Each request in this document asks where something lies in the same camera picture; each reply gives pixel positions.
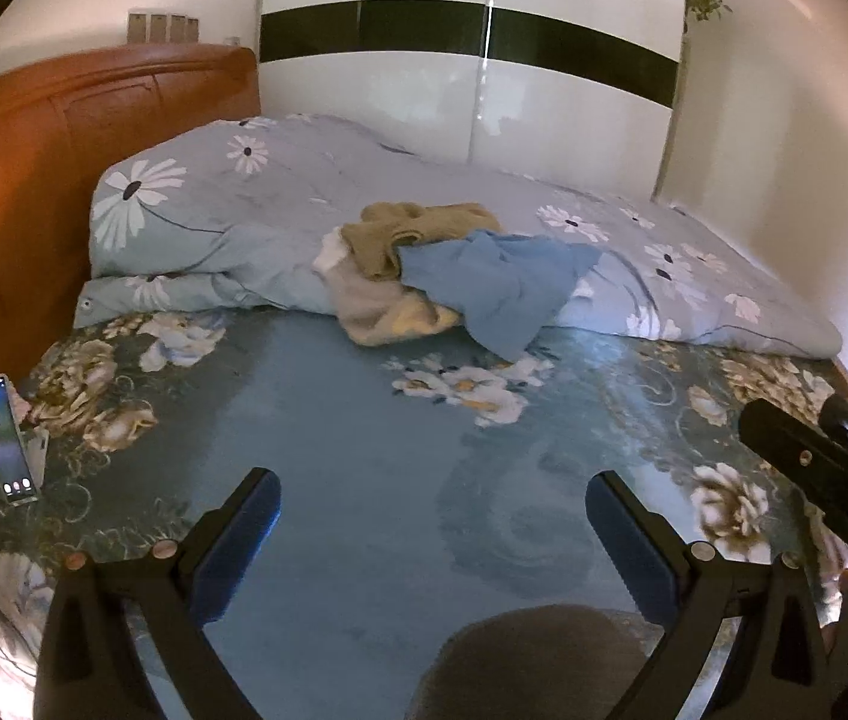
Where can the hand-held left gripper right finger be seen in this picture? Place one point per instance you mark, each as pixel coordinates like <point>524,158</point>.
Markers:
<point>626,547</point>

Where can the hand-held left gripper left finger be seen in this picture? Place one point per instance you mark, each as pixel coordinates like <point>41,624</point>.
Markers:
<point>244,532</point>

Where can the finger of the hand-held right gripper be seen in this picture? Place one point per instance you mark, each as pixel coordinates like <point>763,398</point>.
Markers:
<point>780,439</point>

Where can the blue garment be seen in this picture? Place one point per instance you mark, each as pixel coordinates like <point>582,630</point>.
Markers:
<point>499,285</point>

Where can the teal floral bed sheet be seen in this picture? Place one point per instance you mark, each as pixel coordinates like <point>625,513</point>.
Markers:
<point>334,427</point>

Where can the smartphone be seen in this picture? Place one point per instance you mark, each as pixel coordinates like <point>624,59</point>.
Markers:
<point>4,435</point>

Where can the white grey garment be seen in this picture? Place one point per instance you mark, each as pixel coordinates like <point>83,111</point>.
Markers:
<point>364,292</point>

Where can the pale yellow garment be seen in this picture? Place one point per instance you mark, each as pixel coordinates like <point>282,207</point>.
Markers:
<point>409,319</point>

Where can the tan knitted garment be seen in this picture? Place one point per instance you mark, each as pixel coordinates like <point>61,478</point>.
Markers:
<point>379,240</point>

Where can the light blue floral duvet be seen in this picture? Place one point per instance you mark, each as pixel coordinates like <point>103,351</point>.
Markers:
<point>259,187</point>

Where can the orange wooden headboard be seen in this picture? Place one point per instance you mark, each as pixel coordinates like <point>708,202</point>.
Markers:
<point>34,165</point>

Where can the green hanging plant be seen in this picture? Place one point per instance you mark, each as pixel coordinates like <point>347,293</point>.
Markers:
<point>705,0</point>

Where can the white wardrobe with black stripe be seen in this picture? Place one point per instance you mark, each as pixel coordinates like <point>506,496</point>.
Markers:
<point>394,90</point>

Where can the grey wall panel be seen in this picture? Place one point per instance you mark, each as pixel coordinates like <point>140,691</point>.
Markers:
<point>158,27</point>
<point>176,27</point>
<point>137,27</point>
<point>192,28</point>

